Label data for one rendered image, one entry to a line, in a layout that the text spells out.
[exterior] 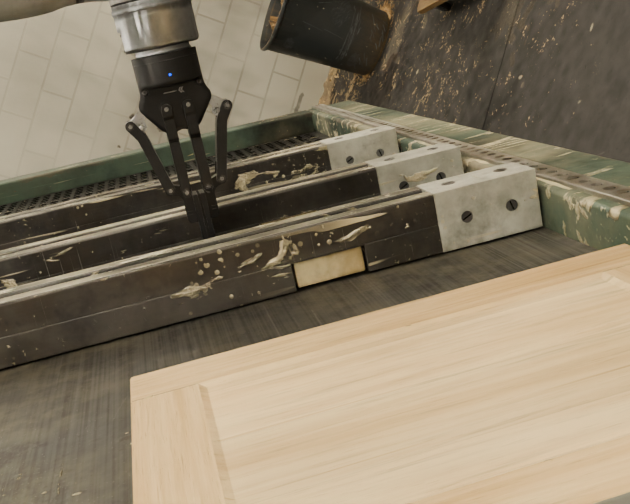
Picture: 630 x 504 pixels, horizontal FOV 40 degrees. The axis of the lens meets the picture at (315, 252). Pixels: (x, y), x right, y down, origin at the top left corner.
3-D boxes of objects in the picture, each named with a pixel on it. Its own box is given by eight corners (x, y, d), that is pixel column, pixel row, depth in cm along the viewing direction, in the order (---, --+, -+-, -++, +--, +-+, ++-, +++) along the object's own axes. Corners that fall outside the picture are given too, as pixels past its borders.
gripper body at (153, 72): (196, 43, 104) (214, 119, 106) (125, 58, 102) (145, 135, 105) (201, 42, 96) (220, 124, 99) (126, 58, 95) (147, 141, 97)
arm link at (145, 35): (110, 10, 101) (123, 61, 103) (109, 6, 93) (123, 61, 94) (186, -6, 103) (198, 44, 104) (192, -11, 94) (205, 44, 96)
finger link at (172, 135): (172, 102, 99) (160, 105, 99) (193, 197, 102) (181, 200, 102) (170, 100, 103) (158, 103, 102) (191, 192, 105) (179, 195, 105)
